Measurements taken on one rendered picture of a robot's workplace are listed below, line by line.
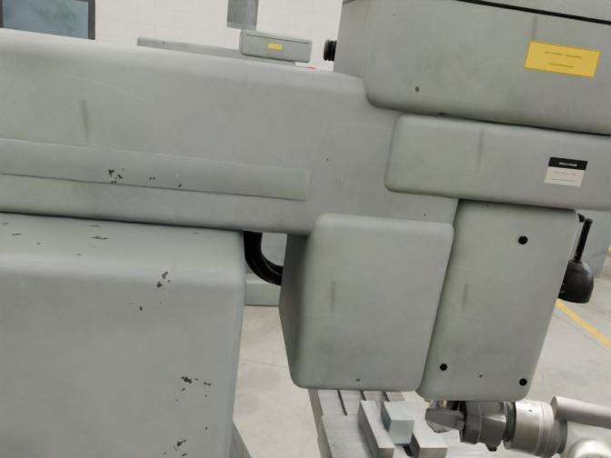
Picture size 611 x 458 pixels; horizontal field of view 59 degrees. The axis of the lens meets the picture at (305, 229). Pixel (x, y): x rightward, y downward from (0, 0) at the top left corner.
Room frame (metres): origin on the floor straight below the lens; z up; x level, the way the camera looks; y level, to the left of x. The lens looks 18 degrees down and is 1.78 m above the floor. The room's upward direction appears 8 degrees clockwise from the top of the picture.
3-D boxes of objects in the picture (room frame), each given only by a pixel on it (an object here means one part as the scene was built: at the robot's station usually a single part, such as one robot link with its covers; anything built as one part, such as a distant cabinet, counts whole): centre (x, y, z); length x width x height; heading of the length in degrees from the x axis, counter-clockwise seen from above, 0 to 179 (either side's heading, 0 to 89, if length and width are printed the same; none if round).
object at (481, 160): (0.79, -0.23, 1.68); 0.34 x 0.24 x 0.10; 100
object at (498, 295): (0.79, -0.27, 1.47); 0.21 x 0.19 x 0.32; 10
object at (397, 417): (0.96, -0.24, 1.07); 0.06 x 0.05 x 0.06; 11
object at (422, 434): (0.97, -0.30, 1.05); 0.15 x 0.06 x 0.04; 11
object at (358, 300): (0.76, -0.08, 1.47); 0.24 x 0.19 x 0.26; 10
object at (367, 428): (0.97, -0.27, 1.01); 0.35 x 0.15 x 0.11; 101
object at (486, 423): (0.78, -0.36, 1.23); 0.13 x 0.12 x 0.10; 171
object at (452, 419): (0.76, -0.27, 1.24); 0.06 x 0.02 x 0.03; 81
